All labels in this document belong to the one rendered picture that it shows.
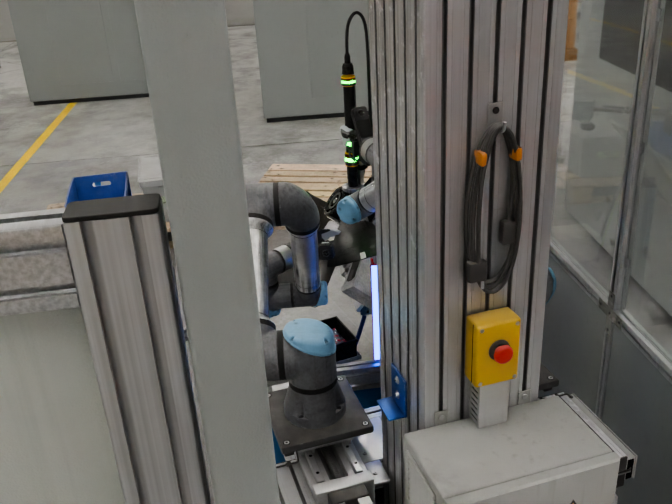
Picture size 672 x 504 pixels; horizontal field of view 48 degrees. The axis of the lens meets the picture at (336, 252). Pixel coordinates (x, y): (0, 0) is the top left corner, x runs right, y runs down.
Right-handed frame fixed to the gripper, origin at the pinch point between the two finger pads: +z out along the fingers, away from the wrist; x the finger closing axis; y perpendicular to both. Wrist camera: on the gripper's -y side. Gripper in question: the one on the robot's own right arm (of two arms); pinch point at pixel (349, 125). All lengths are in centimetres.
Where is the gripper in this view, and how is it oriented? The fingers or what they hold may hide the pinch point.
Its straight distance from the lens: 240.7
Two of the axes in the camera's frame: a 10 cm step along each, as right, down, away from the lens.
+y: 0.5, 9.0, 4.4
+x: 9.5, -1.8, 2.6
